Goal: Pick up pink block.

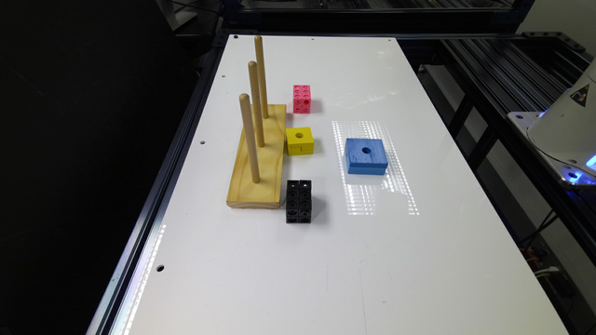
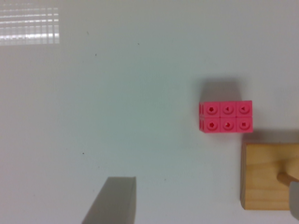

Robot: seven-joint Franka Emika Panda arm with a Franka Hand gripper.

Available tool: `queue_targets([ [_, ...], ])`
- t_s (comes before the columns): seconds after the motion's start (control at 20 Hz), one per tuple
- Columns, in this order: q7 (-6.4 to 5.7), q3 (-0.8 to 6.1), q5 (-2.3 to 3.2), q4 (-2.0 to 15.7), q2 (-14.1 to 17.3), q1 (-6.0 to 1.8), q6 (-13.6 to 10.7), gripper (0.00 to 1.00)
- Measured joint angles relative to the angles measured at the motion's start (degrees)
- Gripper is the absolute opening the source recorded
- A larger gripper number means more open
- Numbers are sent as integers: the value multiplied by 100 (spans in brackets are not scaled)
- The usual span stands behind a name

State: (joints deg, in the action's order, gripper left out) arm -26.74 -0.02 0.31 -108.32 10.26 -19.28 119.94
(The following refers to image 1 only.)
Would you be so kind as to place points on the pink perforated cube block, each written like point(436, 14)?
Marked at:
point(301, 99)

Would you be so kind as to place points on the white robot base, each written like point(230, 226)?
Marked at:
point(566, 130)

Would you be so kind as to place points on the black perforated cube block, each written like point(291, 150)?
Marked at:
point(299, 201)

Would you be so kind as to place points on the yellow block with hole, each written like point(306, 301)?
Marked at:
point(299, 140)

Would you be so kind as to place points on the wooden peg board base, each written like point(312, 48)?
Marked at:
point(243, 192)

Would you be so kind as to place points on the blue square block with hole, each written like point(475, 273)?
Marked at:
point(365, 156)

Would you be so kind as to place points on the front wooden peg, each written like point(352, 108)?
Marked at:
point(245, 108)

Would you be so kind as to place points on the wooden peg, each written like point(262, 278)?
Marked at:
point(259, 52)
point(256, 104)
point(245, 108)

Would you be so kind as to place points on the middle wooden peg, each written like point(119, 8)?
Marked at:
point(256, 104)

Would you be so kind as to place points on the rear wooden peg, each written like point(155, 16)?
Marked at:
point(259, 52)

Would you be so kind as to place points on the metal robot mounting plate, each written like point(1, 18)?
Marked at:
point(569, 173)

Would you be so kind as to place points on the black aluminium table frame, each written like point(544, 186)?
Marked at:
point(499, 67)

